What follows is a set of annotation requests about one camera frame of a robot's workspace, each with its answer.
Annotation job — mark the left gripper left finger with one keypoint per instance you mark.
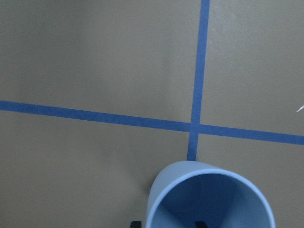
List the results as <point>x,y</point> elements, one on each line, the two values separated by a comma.
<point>136,224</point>

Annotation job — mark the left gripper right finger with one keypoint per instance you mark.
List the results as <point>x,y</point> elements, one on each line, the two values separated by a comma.
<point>200,224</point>

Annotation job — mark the blue plastic cup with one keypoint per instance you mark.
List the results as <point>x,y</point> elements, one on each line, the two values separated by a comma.
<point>189,191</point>

